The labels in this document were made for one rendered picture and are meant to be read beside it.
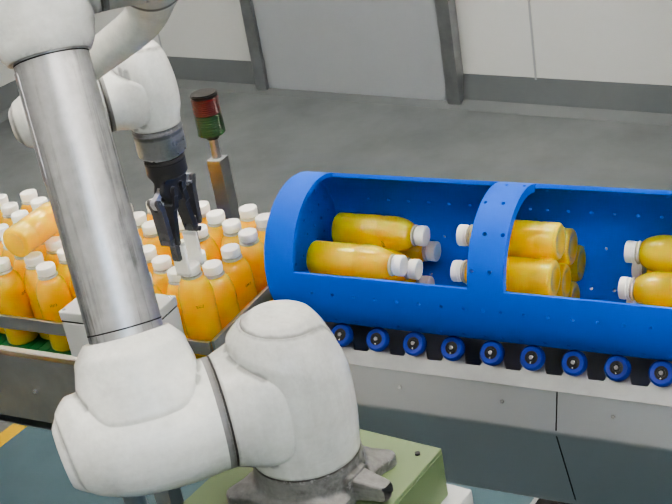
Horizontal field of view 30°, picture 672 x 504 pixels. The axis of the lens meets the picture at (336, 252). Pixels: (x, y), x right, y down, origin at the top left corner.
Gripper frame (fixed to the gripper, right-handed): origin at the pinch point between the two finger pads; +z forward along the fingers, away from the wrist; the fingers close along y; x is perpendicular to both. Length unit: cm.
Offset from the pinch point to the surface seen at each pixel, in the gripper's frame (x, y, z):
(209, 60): 253, 380, 100
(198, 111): 26, 49, -8
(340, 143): 139, 308, 115
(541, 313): -68, 2, 7
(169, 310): -1.2, -10.4, 6.2
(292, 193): -18.1, 11.7, -8.0
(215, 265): -1.0, 6.4, 5.8
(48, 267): 34.8, -0.6, 5.7
